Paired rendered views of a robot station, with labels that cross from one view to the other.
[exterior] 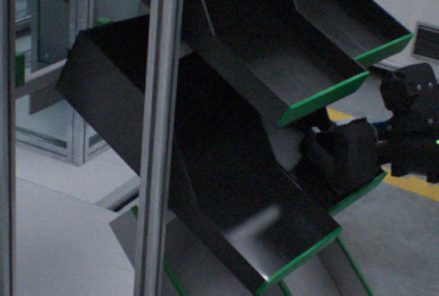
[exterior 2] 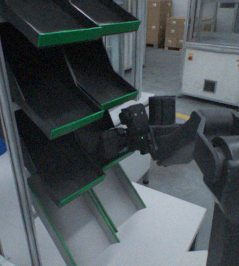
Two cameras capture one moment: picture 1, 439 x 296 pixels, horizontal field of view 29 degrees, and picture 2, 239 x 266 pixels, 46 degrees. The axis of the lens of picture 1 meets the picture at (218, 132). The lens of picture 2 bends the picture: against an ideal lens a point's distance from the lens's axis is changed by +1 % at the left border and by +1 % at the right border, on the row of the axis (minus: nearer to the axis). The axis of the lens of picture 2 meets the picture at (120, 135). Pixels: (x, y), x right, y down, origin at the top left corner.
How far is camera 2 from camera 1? 0.30 m
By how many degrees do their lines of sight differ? 7
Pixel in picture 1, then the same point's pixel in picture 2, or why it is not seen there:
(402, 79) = (126, 111)
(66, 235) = not seen: hidden behind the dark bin
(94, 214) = not seen: hidden behind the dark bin
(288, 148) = (95, 139)
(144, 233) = (17, 181)
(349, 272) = (129, 186)
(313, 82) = (78, 116)
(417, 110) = (134, 124)
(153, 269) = (22, 196)
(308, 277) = (112, 188)
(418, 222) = not seen: hidden behind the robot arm
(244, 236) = (61, 180)
